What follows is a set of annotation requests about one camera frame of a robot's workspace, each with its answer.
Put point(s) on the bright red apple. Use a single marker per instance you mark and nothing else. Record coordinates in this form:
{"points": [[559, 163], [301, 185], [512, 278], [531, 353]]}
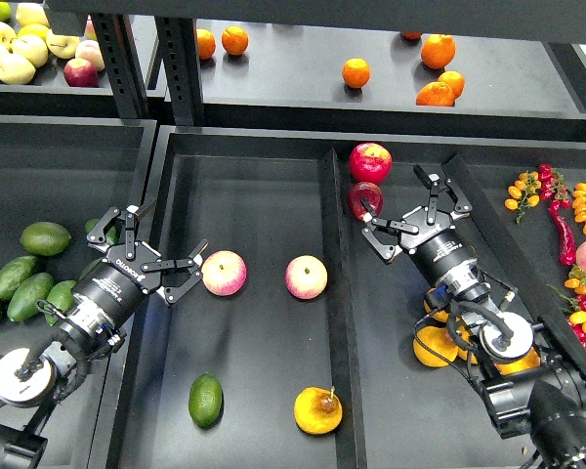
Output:
{"points": [[370, 163]]}

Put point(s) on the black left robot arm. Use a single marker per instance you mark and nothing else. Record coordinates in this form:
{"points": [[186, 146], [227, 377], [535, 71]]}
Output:
{"points": [[34, 380]]}

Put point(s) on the pink apple left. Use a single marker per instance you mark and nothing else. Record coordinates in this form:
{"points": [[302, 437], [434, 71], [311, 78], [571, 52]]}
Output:
{"points": [[224, 273]]}

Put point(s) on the orange tangerine centre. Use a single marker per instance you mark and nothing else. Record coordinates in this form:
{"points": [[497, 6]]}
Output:
{"points": [[356, 72]]}

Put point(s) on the large orange tangerine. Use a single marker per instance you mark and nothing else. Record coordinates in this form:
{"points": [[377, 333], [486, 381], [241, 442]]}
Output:
{"points": [[438, 51]]}

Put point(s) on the dark red apple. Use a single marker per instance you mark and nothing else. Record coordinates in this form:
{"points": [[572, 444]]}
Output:
{"points": [[365, 197]]}

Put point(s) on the green avocado top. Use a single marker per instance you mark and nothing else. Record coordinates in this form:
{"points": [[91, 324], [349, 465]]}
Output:
{"points": [[46, 239]]}

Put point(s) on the red chili pepper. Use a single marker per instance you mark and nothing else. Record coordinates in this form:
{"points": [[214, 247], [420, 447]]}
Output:
{"points": [[565, 236]]}

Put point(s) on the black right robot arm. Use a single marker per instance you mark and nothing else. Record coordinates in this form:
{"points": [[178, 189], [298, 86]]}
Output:
{"points": [[527, 383]]}

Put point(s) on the yellow pear with stem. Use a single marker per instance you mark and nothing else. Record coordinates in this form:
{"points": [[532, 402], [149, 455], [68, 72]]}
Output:
{"points": [[317, 411]]}

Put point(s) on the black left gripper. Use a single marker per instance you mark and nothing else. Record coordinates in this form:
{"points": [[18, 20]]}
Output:
{"points": [[114, 289]]}

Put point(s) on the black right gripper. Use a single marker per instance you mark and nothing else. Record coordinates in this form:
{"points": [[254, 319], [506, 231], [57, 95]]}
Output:
{"points": [[440, 254]]}

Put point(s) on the orange tangerine upper left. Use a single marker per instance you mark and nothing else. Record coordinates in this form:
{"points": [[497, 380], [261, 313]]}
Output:
{"points": [[235, 40]]}

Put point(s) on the red apple on shelf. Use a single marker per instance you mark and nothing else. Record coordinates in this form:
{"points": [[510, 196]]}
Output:
{"points": [[81, 73]]}

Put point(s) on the orange tangerine front right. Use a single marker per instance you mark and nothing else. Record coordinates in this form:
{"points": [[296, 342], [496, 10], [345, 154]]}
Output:
{"points": [[435, 94]]}

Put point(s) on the yellow pear under arm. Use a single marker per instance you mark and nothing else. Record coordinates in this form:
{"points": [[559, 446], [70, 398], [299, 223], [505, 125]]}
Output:
{"points": [[433, 347]]}

